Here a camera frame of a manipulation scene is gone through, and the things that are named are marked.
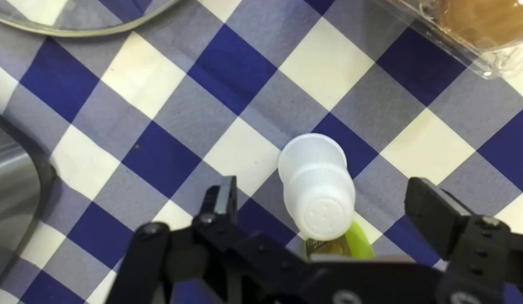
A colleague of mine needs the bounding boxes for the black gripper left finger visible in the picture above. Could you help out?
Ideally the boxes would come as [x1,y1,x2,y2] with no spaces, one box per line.
[106,173,258,304]

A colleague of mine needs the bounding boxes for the blue white checkered tablecloth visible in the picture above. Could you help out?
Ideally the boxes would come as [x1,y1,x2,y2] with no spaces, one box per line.
[0,0,523,304]

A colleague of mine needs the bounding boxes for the silver toaster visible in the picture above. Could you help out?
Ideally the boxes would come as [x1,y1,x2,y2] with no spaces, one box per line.
[0,107,55,285]

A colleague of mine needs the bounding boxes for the lime green plastic object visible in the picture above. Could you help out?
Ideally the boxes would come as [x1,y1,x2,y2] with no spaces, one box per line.
[302,219,376,261]

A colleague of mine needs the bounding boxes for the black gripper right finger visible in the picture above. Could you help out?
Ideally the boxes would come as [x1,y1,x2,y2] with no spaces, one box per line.
[405,175,523,304]

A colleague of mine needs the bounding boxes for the glass pot lid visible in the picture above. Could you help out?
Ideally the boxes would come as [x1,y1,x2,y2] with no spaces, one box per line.
[0,0,182,40]

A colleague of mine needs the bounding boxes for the clear carton of brown eggs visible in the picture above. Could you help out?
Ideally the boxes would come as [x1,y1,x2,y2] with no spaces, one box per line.
[376,0,523,80]

